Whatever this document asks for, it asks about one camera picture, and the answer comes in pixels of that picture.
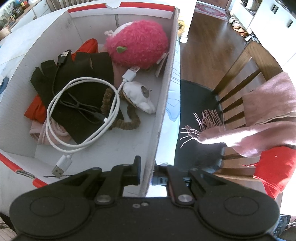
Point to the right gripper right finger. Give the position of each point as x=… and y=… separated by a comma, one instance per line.
x=225, y=207

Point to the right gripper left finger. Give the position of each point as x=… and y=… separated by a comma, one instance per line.
x=70, y=207

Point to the red white cardboard box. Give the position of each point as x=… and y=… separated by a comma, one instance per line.
x=46, y=38

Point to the red cloth on chair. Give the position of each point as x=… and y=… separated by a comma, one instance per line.
x=275, y=169

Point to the wooden chair with scarf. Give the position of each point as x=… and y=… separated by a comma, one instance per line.
x=254, y=66

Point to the red garment in box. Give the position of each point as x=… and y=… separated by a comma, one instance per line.
x=36, y=110

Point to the pink scarf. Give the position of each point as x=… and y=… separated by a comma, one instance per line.
x=269, y=112

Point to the black glove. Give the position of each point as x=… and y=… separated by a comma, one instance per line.
x=79, y=108

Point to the white small plush toy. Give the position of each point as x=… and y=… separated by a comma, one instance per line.
x=138, y=96

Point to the pink plush toy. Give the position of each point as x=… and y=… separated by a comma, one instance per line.
x=139, y=43

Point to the red doormat rug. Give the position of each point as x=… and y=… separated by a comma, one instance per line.
x=210, y=10

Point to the white wall cabinet unit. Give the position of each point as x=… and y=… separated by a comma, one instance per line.
x=272, y=20

